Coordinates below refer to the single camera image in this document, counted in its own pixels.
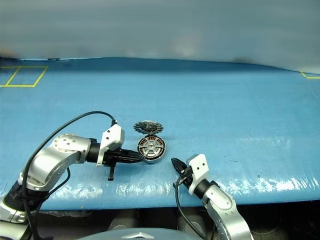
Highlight silver motor stator housing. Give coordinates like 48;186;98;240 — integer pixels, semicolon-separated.
136;134;167;165

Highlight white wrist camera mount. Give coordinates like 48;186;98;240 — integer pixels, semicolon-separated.
95;123;126;167
187;153;210;196

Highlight grey robot torso with emblem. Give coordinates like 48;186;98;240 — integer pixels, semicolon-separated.
76;227;192;240

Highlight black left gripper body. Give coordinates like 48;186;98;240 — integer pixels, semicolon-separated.
102;148;124;182

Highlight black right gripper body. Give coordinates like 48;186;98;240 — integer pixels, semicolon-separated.
174;166;195;188

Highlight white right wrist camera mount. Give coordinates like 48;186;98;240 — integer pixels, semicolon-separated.
187;153;210;196

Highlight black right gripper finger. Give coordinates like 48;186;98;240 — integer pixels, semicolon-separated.
171;158;183;174
171;157;187;170

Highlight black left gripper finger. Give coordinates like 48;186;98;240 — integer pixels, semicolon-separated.
121;156;147;164
121;148;143;158

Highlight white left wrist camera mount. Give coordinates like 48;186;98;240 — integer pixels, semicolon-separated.
95;123;126;167

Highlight black toothed gear disc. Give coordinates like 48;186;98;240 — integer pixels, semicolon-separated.
132;119;165;137

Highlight black rotor ring silver spokes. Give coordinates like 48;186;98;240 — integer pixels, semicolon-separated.
139;137;165;161

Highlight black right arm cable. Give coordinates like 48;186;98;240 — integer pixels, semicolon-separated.
172;174;209;240

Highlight dark rounded shape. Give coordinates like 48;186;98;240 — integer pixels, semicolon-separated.
176;212;208;239
107;211;139;231

